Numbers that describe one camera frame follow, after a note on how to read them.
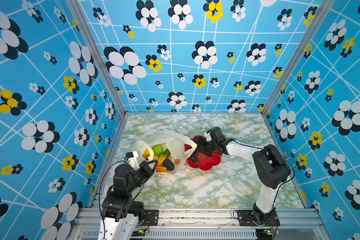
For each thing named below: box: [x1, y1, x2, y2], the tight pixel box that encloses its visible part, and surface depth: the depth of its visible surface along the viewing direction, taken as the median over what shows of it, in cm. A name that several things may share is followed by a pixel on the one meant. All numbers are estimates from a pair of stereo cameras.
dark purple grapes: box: [190, 147, 202, 166], surface depth 93 cm
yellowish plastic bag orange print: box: [131, 129, 198, 175], surface depth 89 cm
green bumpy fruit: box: [152, 144, 163, 156], surface depth 96 cm
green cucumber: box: [157, 148, 171, 166], surface depth 93 cm
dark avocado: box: [162, 159, 175, 171], surface depth 89 cm
